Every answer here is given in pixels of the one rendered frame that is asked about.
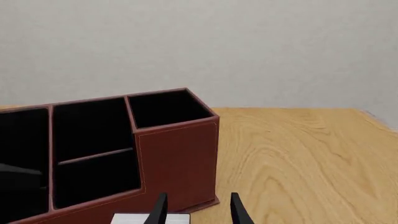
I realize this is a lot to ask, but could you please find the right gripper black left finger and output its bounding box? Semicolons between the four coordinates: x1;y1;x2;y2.
146;192;169;224

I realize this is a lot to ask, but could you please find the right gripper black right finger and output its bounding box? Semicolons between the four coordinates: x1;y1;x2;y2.
230;192;254;224

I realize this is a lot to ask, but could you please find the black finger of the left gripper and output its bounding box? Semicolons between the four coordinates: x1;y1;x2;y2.
0;162;43;189

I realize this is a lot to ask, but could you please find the red-brown desk caddy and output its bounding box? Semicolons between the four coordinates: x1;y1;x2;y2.
0;87;221;224

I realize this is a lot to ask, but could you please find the book with silver-white cover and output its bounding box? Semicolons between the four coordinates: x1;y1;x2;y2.
110;212;192;224

